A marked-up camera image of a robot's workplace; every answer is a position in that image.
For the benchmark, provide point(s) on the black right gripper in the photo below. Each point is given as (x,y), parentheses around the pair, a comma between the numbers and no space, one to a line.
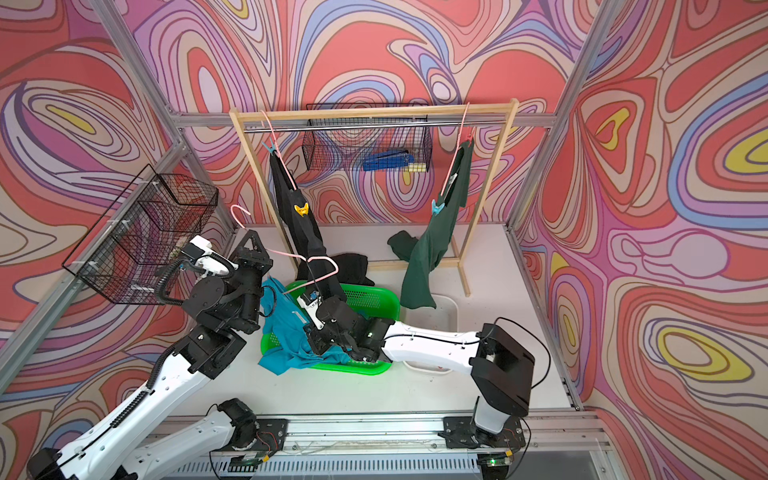
(314,336)

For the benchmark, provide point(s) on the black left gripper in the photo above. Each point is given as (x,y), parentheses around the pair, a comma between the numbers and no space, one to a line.
(254,261)

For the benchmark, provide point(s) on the teal t-shirt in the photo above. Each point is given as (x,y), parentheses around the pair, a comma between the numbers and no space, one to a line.
(285,321)

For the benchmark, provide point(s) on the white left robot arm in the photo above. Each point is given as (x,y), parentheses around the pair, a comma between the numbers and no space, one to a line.
(222,295)

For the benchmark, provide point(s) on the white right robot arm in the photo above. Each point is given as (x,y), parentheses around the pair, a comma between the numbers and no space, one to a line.
(501,368)

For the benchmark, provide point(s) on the green perforated plastic basket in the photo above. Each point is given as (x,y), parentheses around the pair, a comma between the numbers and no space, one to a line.
(370,301)

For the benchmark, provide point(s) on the yellow clothespin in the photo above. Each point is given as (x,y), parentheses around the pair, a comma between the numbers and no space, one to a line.
(302,210)

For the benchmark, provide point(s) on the black t-shirt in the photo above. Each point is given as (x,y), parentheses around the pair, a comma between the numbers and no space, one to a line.
(308,242)

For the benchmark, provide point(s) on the white plastic tray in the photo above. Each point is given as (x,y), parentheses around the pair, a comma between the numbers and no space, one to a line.
(444,317)

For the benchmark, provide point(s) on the dark green t-shirt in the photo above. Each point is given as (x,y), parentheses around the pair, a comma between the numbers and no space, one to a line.
(423,254)

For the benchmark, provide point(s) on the blue stapler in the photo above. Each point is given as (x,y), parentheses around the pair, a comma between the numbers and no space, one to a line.
(397,159)

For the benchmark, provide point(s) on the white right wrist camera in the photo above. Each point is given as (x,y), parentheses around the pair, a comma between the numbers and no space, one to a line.
(310,303)

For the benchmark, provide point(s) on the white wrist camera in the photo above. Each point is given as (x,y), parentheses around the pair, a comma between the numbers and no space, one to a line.
(310,303)
(204,260)

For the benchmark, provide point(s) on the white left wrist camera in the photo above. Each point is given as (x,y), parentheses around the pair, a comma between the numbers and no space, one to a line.
(204,260)

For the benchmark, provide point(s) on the black wire basket back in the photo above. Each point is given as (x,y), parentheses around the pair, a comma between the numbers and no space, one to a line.
(335,144)

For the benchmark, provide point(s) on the black wire basket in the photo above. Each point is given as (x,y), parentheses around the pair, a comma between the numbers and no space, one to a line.
(335,144)
(142,231)

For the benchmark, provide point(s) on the black wire basket left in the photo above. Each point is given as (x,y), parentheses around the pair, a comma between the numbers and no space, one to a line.
(142,231)

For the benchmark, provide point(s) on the metal rail base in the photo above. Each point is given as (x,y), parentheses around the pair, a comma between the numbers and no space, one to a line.
(545,445)

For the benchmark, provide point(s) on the wooden clothes rack frame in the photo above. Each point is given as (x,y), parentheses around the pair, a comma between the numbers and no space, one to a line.
(458,260)

